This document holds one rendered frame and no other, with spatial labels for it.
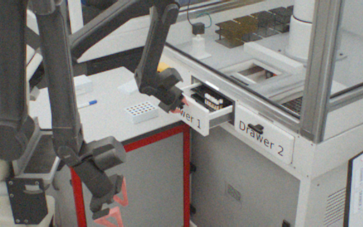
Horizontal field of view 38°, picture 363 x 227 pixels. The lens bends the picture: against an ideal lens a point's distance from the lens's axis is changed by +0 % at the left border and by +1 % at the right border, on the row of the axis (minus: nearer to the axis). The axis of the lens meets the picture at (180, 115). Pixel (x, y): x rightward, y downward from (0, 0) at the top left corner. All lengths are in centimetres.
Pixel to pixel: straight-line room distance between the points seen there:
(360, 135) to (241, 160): 48
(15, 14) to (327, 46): 91
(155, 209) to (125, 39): 92
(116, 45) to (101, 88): 34
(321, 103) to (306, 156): 22
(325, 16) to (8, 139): 94
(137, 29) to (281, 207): 127
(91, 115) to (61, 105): 111
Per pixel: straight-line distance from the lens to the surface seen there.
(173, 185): 241
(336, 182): 201
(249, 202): 221
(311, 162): 181
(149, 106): 225
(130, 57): 286
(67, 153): 123
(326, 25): 161
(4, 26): 113
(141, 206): 237
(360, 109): 188
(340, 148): 190
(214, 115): 200
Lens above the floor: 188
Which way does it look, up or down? 30 degrees down
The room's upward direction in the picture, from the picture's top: straight up
